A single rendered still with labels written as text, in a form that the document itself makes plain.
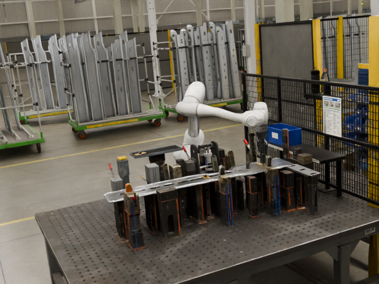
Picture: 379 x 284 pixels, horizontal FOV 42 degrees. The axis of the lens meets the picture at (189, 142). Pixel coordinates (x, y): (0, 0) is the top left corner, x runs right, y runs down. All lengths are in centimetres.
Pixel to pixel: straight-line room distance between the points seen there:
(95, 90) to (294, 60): 532
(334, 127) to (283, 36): 249
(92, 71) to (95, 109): 75
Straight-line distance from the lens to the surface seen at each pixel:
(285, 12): 1125
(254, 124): 334
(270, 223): 339
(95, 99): 1028
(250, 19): 1046
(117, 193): 329
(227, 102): 1141
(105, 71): 1056
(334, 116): 378
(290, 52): 600
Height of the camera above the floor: 202
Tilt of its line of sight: 13 degrees down
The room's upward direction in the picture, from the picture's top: 5 degrees counter-clockwise
